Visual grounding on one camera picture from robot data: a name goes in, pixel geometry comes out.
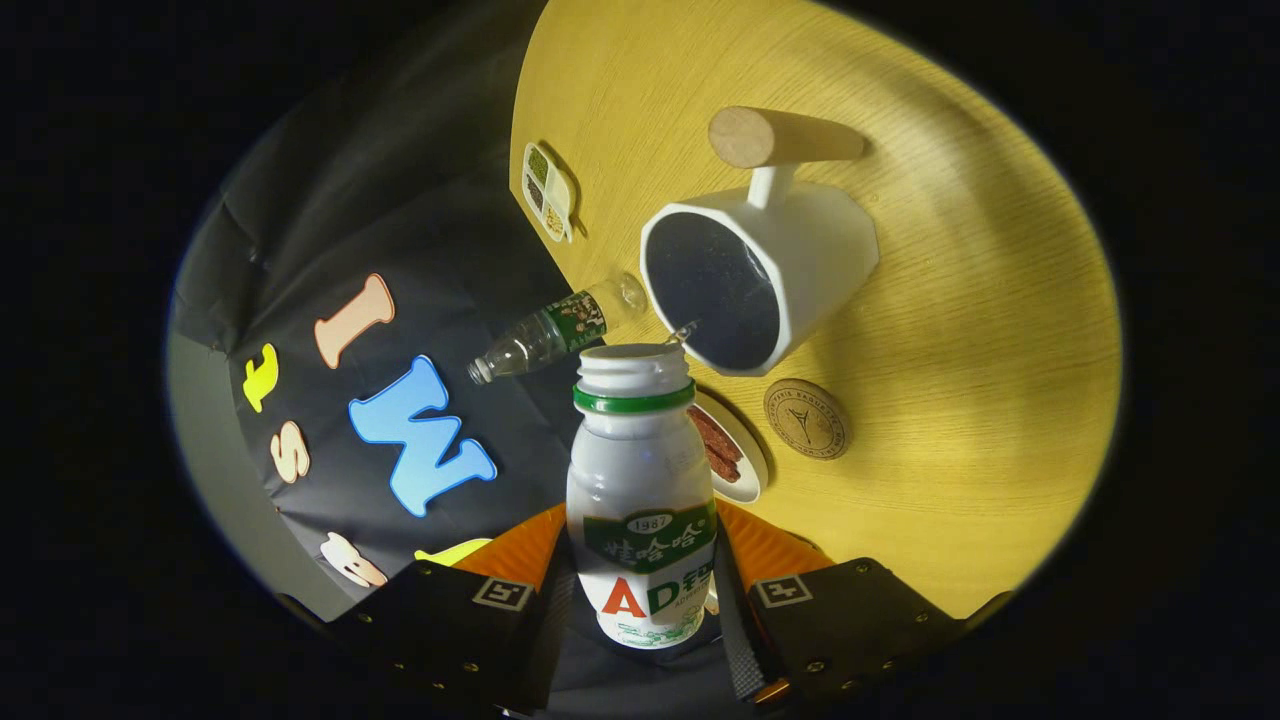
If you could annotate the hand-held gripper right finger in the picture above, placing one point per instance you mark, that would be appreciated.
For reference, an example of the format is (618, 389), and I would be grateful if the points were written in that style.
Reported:
(850, 630)

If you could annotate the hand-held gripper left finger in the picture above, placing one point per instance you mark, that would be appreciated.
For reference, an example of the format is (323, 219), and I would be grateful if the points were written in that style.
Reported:
(450, 630)

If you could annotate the round cork coaster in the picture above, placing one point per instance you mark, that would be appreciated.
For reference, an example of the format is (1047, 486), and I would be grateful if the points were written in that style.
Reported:
(807, 418)

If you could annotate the white juice bottle green label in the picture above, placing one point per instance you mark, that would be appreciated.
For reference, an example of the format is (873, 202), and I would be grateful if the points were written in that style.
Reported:
(640, 470)

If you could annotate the thin juice stream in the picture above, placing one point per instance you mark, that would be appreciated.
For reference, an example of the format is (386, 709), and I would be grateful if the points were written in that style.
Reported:
(684, 332)

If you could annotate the clear plastic water bottle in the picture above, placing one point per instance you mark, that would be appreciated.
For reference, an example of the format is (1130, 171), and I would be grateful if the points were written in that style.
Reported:
(545, 335)

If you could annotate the cream round plate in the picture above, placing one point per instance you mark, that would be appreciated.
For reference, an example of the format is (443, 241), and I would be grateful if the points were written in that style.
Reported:
(750, 470)

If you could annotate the red-brown meat slice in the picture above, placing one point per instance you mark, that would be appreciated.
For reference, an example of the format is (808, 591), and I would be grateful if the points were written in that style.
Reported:
(722, 470)
(712, 430)

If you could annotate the wooden table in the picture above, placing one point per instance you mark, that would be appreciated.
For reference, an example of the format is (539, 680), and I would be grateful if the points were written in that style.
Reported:
(980, 400)

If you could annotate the black backdrop cloth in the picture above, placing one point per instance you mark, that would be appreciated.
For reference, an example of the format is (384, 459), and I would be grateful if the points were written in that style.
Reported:
(400, 200)

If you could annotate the white divided dish of beans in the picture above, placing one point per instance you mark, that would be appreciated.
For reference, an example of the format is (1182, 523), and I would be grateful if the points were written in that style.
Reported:
(548, 190)

